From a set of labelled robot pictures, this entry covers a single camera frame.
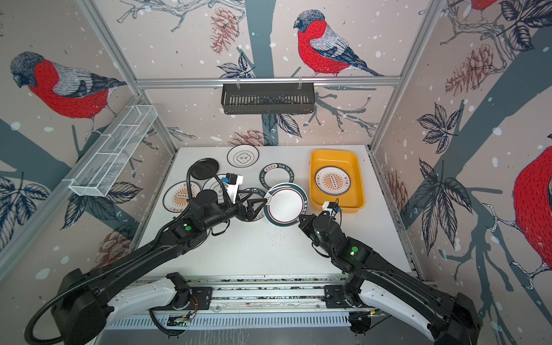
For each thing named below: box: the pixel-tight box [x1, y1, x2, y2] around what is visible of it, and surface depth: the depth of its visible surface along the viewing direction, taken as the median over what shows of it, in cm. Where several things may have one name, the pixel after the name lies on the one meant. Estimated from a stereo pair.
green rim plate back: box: [259, 162, 295, 190], surface depth 111 cm
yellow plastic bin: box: [309, 149, 366, 214], surface depth 112 cm
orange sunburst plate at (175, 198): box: [162, 180, 201, 213], surface depth 103 cm
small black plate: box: [190, 157, 220, 181], surface depth 113 cm
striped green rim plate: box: [263, 181, 309, 228], surface depth 83 cm
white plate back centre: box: [226, 143, 260, 169], surface depth 120 cm
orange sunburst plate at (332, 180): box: [314, 166, 352, 197], surface depth 106 cm
